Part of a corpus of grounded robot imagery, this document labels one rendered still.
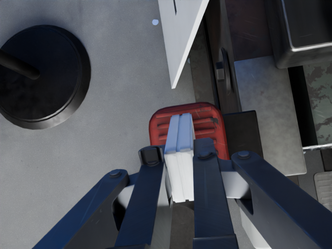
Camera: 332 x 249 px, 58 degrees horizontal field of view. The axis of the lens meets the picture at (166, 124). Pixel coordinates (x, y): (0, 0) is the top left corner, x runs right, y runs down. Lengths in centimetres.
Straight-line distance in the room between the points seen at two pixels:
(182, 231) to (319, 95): 74
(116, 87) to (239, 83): 75
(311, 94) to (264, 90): 5
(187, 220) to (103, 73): 58
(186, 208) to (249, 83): 70
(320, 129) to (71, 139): 87
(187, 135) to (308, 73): 23
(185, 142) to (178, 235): 87
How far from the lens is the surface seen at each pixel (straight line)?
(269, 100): 36
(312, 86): 38
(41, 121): 112
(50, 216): 114
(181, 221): 101
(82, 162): 108
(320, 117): 37
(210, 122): 23
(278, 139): 36
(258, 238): 38
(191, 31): 63
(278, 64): 36
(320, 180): 88
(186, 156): 15
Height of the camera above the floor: 99
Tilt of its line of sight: 80 degrees down
